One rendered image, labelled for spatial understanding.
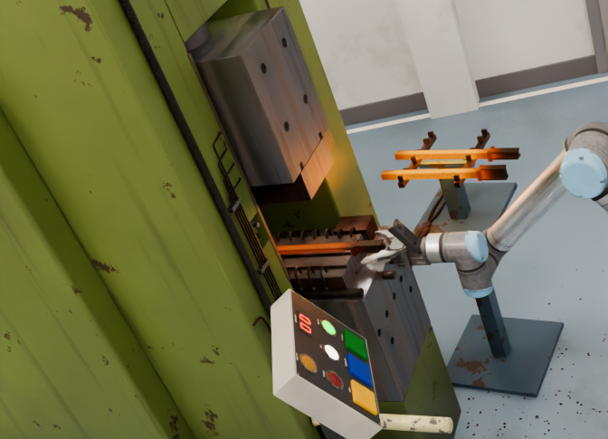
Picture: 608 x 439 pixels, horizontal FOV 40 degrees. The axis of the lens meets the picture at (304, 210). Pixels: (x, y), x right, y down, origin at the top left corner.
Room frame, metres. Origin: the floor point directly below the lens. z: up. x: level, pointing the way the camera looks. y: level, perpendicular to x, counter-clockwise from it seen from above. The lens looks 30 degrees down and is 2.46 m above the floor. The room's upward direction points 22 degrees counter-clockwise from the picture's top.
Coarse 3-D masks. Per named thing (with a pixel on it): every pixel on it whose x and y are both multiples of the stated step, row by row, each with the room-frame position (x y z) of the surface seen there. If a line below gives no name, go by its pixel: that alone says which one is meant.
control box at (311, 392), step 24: (288, 312) 1.74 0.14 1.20; (312, 312) 1.79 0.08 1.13; (288, 336) 1.66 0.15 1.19; (312, 336) 1.68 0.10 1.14; (336, 336) 1.75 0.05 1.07; (360, 336) 1.81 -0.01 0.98; (288, 360) 1.57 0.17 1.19; (312, 360) 1.59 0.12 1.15; (336, 360) 1.64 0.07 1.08; (360, 360) 1.70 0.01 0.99; (288, 384) 1.51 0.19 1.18; (312, 384) 1.51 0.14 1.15; (360, 384) 1.61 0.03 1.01; (312, 408) 1.50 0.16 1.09; (336, 408) 1.50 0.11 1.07; (360, 408) 1.51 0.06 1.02; (336, 432) 1.50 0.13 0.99; (360, 432) 1.49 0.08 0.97
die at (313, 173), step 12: (324, 144) 2.26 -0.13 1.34; (312, 156) 2.18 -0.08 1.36; (324, 156) 2.24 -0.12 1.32; (312, 168) 2.16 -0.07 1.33; (324, 168) 2.21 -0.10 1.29; (300, 180) 2.11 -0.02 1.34; (312, 180) 2.14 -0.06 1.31; (252, 192) 2.20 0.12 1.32; (264, 192) 2.18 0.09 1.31; (276, 192) 2.16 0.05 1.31; (288, 192) 2.14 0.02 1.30; (300, 192) 2.12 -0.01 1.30; (312, 192) 2.12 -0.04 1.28
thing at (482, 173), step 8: (448, 168) 2.44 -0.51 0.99; (456, 168) 2.42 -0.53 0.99; (464, 168) 2.40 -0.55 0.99; (472, 168) 2.38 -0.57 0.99; (480, 168) 2.34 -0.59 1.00; (488, 168) 2.32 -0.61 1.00; (496, 168) 2.30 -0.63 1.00; (504, 168) 2.29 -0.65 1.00; (384, 176) 2.57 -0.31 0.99; (392, 176) 2.55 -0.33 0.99; (408, 176) 2.51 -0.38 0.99; (416, 176) 2.49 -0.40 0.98; (424, 176) 2.47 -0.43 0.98; (432, 176) 2.45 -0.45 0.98; (440, 176) 2.43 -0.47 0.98; (448, 176) 2.41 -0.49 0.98; (464, 176) 2.38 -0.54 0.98; (472, 176) 2.36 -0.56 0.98; (480, 176) 2.33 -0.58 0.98; (488, 176) 2.33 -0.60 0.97; (496, 176) 2.31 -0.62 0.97; (504, 176) 2.30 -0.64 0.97
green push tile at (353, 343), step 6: (348, 336) 1.77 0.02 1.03; (354, 336) 1.78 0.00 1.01; (348, 342) 1.74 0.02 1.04; (354, 342) 1.75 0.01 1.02; (360, 342) 1.77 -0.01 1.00; (348, 348) 1.72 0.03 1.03; (354, 348) 1.72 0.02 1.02; (360, 348) 1.74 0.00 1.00; (360, 354) 1.72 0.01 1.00; (366, 354) 1.73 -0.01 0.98
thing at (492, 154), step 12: (396, 156) 2.67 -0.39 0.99; (408, 156) 2.64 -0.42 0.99; (420, 156) 2.60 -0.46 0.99; (432, 156) 2.57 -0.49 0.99; (444, 156) 2.54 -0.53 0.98; (456, 156) 2.51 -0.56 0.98; (480, 156) 2.45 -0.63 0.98; (492, 156) 2.43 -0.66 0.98; (504, 156) 2.40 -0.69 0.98; (516, 156) 2.38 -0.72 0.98
